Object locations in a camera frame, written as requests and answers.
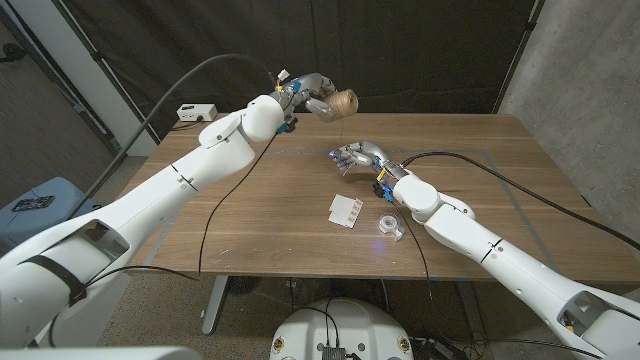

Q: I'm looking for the clear tape roll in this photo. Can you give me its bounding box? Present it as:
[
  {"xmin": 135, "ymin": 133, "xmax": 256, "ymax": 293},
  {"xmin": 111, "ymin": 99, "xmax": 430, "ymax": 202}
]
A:
[{"xmin": 377, "ymin": 213, "xmax": 406, "ymax": 243}]

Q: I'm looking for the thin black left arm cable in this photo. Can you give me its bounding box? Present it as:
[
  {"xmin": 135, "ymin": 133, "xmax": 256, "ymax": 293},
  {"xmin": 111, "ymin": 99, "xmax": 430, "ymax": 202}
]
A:
[{"xmin": 47, "ymin": 132, "xmax": 279, "ymax": 349}]

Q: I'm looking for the black socket box cable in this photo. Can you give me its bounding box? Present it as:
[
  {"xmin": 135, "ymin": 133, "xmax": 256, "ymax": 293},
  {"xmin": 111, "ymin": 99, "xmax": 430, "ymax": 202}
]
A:
[{"xmin": 171, "ymin": 115, "xmax": 205, "ymax": 132}]

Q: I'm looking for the brown twine spool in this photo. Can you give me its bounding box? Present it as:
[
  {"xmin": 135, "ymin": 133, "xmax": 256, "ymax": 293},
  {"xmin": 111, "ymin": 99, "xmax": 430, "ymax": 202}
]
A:
[{"xmin": 322, "ymin": 88, "xmax": 360, "ymax": 123}]

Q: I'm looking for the floor power strip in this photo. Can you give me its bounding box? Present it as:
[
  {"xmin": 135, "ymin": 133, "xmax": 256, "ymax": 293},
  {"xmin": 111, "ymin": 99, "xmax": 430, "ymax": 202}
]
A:
[{"xmin": 409, "ymin": 337, "xmax": 469, "ymax": 360}]

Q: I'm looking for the white sticker sheet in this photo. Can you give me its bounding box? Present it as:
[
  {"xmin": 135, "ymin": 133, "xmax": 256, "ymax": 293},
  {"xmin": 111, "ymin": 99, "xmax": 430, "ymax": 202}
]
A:
[{"xmin": 327, "ymin": 193, "xmax": 365, "ymax": 230}]

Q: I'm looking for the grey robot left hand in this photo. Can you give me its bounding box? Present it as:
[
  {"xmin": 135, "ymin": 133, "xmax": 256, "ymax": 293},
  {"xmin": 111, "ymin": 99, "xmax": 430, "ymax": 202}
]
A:
[{"xmin": 272, "ymin": 72, "xmax": 338, "ymax": 135}]

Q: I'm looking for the black backdrop stand pole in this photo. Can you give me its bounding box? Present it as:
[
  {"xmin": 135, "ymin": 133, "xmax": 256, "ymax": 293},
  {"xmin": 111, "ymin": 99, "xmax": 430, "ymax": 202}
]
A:
[
  {"xmin": 49, "ymin": 0, "xmax": 164, "ymax": 146},
  {"xmin": 492, "ymin": 0, "xmax": 546, "ymax": 115}
]

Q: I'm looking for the black backdrop curtain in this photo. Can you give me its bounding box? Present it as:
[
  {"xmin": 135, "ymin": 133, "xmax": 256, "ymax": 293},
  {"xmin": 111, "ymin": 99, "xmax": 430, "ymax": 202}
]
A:
[{"xmin": 52, "ymin": 0, "xmax": 546, "ymax": 142}]

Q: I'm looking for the black wall hook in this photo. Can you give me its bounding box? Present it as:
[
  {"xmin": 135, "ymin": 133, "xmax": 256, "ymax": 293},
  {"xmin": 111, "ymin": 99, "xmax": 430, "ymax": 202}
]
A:
[{"xmin": 0, "ymin": 42, "xmax": 29, "ymax": 64}]

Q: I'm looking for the black flat device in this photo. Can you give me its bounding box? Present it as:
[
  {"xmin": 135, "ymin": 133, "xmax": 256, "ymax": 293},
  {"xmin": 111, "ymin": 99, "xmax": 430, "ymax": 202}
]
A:
[{"xmin": 12, "ymin": 195, "xmax": 56, "ymax": 213}]

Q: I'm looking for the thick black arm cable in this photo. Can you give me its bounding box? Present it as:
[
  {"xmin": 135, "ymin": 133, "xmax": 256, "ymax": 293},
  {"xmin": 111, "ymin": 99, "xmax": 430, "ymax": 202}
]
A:
[
  {"xmin": 64, "ymin": 53, "xmax": 279, "ymax": 222},
  {"xmin": 401, "ymin": 151, "xmax": 640, "ymax": 252}
]

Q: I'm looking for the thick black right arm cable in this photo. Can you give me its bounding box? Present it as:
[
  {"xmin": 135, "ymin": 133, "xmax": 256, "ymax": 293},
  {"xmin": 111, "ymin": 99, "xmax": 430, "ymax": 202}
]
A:
[{"xmin": 401, "ymin": 151, "xmax": 640, "ymax": 252}]

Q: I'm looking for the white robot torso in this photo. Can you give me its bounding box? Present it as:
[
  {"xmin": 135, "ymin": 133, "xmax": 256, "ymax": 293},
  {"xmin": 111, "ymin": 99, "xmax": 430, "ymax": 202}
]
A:
[{"xmin": 269, "ymin": 298, "xmax": 415, "ymax": 360}]

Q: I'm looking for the grey table leg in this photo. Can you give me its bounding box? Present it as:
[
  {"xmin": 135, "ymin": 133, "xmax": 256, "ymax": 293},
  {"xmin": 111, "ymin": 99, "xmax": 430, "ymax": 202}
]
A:
[
  {"xmin": 457, "ymin": 279, "xmax": 489, "ymax": 346},
  {"xmin": 201, "ymin": 274, "xmax": 231, "ymax": 336}
]

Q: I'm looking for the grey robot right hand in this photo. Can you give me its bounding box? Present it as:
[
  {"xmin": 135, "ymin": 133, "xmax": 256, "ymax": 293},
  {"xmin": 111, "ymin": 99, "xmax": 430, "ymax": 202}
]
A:
[{"xmin": 328, "ymin": 139, "xmax": 410, "ymax": 203}]

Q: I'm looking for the thin black torso cable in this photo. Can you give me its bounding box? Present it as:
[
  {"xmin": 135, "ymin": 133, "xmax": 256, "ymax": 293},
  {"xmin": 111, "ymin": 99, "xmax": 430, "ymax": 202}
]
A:
[{"xmin": 293, "ymin": 298, "xmax": 341, "ymax": 349}]

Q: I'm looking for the white power socket box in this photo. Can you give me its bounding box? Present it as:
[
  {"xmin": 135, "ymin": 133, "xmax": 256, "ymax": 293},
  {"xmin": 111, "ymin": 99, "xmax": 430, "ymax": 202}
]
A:
[{"xmin": 176, "ymin": 103, "xmax": 219, "ymax": 123}]

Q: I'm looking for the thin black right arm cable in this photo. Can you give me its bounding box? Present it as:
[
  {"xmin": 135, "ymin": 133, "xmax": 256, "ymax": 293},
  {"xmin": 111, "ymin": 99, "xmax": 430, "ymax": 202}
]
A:
[{"xmin": 398, "ymin": 207, "xmax": 435, "ymax": 302}]

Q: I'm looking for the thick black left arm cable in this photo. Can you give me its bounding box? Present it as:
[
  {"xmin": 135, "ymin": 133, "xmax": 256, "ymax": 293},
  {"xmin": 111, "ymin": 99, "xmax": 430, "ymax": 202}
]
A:
[{"xmin": 64, "ymin": 53, "xmax": 279, "ymax": 222}]

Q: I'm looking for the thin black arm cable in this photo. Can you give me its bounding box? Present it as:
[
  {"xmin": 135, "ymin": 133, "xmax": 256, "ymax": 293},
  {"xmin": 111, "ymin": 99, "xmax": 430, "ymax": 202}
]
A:
[
  {"xmin": 398, "ymin": 207, "xmax": 435, "ymax": 302},
  {"xmin": 47, "ymin": 132, "xmax": 279, "ymax": 349}
]

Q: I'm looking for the black torso connector box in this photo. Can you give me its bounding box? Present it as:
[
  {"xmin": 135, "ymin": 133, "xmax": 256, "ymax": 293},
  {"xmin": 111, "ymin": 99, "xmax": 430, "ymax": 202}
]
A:
[{"xmin": 321, "ymin": 344, "xmax": 362, "ymax": 360}]

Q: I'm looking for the blue chair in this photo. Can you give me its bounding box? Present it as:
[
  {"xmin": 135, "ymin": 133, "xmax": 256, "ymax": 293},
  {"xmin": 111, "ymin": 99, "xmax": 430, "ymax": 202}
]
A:
[{"xmin": 0, "ymin": 176, "xmax": 101, "ymax": 252}]

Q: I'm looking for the black wall rail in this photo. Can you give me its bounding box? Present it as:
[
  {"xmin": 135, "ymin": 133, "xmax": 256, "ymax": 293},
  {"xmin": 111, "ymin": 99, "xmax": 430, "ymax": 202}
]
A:
[{"xmin": 0, "ymin": 4, "xmax": 126, "ymax": 162}]

